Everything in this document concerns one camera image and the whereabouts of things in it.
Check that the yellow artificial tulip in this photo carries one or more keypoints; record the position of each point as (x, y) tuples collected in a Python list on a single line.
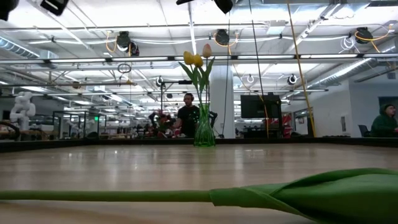
[(198, 60), (188, 58)]

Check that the cream artificial tulip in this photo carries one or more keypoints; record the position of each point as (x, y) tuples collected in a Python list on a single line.
[(326, 199)]

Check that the black background robot arm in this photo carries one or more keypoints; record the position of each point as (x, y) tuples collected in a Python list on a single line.
[(215, 118)]

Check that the green glass vase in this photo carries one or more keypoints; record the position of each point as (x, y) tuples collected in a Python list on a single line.
[(204, 133)]

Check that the white building pillar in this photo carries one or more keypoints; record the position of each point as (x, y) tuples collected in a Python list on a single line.
[(222, 102)]

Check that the small black ceiling reel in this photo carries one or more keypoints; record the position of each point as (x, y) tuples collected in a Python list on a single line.
[(292, 79)]

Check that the person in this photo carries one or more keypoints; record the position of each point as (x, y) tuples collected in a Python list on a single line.
[(384, 124), (188, 118)]

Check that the red tool cabinet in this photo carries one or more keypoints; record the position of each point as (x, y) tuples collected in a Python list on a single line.
[(287, 124)]

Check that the silver ventilation duct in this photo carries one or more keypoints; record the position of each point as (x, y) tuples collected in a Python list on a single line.
[(18, 48), (342, 73)]

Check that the long horizontal ceiling rail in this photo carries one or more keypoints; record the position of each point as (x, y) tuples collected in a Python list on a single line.
[(93, 59)]

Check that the black camera gantry stand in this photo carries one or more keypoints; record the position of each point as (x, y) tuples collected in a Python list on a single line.
[(185, 82)]

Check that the black wall monitor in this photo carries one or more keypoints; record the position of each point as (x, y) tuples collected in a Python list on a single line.
[(258, 107)]

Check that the black framed glass enclosure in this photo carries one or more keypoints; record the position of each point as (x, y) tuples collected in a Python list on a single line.
[(77, 112)]

